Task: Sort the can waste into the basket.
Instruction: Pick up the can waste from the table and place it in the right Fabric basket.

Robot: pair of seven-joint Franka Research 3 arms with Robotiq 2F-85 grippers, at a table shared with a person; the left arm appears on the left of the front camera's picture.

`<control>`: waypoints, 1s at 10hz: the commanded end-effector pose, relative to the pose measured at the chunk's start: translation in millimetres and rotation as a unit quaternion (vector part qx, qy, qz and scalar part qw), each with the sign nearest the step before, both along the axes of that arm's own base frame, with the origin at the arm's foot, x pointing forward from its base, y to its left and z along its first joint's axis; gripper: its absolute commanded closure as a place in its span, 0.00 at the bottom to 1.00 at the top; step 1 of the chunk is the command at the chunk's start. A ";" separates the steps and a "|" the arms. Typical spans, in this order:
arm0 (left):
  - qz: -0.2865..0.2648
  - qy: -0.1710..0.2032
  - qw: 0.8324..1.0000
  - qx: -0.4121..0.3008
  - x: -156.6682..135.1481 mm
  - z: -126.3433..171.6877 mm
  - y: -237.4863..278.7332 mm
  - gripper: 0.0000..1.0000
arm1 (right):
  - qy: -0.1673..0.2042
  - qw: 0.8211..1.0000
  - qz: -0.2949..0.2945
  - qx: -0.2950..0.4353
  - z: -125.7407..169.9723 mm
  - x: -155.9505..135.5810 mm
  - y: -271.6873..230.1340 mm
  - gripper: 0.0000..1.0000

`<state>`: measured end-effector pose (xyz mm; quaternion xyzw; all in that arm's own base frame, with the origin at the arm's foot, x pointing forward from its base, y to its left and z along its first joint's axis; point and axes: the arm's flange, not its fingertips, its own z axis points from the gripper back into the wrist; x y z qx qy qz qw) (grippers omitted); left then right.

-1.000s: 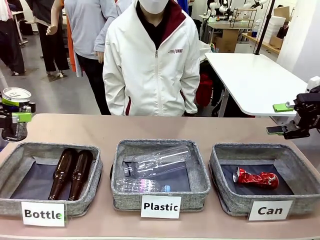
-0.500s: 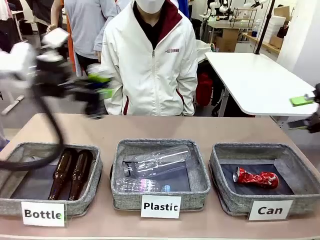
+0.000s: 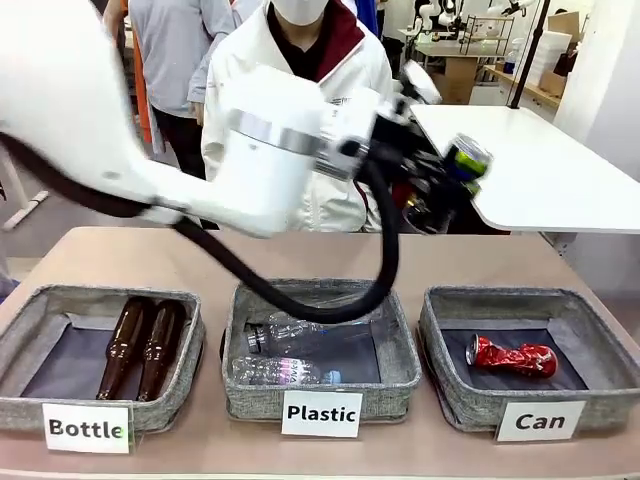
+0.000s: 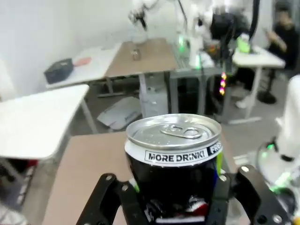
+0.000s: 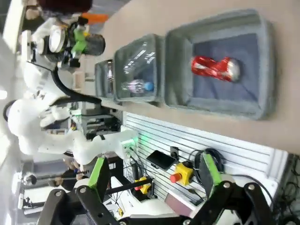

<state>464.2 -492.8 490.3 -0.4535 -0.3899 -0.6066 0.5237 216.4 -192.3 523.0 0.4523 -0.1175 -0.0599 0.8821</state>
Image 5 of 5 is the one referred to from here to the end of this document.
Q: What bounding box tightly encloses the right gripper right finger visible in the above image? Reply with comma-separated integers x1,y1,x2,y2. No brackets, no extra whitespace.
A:
194,151,277,225

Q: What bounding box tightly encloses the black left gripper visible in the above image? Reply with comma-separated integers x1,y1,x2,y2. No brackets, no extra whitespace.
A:
57,23,88,68

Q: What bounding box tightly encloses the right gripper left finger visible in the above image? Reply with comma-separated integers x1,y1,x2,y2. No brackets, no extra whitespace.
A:
37,156,122,225

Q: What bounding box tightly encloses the dark grey drink can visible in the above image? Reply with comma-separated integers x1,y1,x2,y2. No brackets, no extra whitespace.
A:
85,33,106,56

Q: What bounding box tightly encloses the red crushed drink can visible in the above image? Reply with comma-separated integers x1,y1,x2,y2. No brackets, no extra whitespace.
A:
191,55,242,83

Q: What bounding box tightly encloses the grey fabric basket labelled Bottle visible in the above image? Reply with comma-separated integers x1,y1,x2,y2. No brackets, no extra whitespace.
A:
95,59,117,102

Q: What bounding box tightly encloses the grey fabric basket labelled Plastic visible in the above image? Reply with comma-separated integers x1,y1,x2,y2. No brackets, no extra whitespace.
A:
114,33,166,106

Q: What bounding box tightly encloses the grey fabric basket labelled Can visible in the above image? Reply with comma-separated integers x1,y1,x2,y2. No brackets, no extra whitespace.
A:
164,8,276,121

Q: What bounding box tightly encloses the orange plastic item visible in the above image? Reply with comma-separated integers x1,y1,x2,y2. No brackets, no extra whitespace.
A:
82,13,109,24

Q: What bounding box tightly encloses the yellow emergency stop button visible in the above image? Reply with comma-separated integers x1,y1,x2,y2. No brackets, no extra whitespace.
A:
134,177,152,194
170,163,194,186

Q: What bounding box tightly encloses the seated person in background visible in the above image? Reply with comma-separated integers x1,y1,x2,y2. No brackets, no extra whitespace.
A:
46,160,90,191

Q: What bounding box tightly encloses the maroon flat box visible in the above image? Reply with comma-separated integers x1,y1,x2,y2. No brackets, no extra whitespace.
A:
164,190,195,218

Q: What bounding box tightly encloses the black tablet screen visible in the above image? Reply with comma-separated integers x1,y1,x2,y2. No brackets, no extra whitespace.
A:
146,150,176,171

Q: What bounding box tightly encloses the black equipment rack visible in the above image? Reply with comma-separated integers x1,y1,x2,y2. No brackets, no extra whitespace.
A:
79,109,123,139

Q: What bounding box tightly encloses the clear plastic bottle blue cap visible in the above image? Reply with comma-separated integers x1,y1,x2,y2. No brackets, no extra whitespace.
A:
120,79,155,93

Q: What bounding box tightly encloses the coiled black cable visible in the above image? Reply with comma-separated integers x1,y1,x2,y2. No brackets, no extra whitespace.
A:
188,148,226,186

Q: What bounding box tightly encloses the white slotted wall panel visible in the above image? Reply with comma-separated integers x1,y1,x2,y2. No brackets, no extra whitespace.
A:
121,112,289,207

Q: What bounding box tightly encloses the thick black cable hose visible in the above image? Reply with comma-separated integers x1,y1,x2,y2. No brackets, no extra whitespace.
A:
52,67,102,105

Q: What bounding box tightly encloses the tangled black cable bundle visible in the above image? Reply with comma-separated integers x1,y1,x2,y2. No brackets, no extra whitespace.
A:
276,154,300,225

